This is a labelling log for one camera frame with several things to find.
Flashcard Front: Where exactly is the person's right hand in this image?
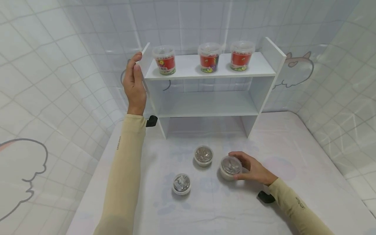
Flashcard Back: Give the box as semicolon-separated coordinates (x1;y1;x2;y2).
228;151;278;186

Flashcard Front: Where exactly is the person's left hand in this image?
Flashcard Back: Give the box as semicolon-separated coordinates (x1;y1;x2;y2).
122;52;147;116

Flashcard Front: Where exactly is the clear lidded plastic cup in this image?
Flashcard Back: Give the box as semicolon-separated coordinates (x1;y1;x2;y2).
172;174;192;196
194;146;214;167
219;155;243;181

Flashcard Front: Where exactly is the white wooden shelf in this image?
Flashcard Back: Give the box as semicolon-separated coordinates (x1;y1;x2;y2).
139;37;287;140

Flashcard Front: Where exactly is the person's left forearm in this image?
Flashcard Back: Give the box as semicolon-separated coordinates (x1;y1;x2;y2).
93;114;147;235

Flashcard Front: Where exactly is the person's right forearm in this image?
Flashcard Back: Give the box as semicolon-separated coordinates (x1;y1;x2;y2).
267;177;334;235

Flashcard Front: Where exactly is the red label plastic cup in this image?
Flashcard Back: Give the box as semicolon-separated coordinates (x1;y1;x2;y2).
152;45;177;76
197;42;223;73
229;40;256;71

